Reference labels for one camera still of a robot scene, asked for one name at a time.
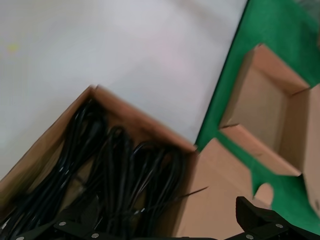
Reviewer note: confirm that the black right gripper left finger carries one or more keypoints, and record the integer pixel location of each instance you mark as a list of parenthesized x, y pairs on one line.
[(72, 222)]

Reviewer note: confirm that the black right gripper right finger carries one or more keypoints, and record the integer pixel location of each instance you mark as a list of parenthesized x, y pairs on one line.
[(262, 220)]

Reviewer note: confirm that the open cardboard box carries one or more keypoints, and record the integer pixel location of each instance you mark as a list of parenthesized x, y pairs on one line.
[(215, 185), (262, 107)]

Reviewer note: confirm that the green tablecloth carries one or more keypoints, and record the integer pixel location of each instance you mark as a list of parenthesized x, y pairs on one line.
[(272, 30)]

